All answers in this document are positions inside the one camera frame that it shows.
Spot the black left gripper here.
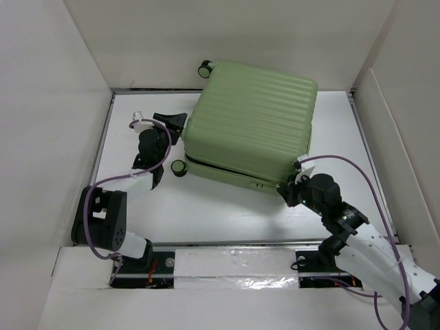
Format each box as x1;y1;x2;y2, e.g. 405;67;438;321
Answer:
149;114;186;164

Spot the aluminium table frame rail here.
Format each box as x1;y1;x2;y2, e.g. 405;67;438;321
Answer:
70;87;399;286

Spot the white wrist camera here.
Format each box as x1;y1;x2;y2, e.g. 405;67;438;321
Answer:
293;154;315;184
129;111;148;133

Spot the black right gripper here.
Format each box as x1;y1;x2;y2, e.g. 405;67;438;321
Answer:
276;171;326;217

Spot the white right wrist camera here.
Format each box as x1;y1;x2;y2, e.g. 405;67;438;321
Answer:
293;154;315;184

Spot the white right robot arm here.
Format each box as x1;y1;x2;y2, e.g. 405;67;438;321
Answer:
276;174;439;329

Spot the light green hard suitcase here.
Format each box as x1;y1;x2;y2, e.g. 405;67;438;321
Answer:
181;60;318;194

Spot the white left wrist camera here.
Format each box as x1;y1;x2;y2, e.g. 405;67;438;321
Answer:
129;111;148;133

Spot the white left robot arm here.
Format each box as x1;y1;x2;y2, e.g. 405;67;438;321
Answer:
71;112;188;273

